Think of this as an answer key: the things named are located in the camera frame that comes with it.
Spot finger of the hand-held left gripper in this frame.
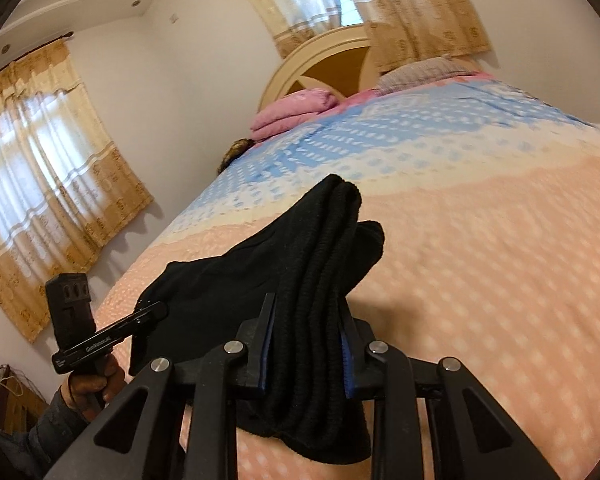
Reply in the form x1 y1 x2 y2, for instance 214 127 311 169
132 301 170 331

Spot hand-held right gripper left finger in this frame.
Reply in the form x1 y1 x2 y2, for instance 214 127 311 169
44 292 281 480

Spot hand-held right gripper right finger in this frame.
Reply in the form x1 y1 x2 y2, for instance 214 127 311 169
337 305 563 480

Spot black pants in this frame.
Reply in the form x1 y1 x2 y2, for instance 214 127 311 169
128 173 385 463

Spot person's left forearm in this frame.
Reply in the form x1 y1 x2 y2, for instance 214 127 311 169
10 387 91 480

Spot person's left hand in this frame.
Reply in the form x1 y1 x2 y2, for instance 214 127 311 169
60 352 127 423

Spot brown wooden furniture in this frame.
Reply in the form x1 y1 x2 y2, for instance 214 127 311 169
0 362 48 433

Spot beige patterned curtain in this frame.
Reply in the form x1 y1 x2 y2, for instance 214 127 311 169
220 0 493 73
0 37 155 343

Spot person's dark clothing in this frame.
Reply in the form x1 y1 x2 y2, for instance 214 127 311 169
0 425 46 480

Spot brown furry item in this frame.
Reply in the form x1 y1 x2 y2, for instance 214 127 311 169
215 137 255 176

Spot dotted pink and blue bedspread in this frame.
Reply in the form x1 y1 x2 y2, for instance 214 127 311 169
97 71 600 480

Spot folded pink blanket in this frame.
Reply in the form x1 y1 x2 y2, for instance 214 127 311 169
250 88 341 143

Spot striped pillow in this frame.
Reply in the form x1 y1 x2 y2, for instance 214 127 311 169
375 56 473 93

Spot cream wooden headboard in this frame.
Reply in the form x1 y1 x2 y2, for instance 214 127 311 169
257 25 381 116

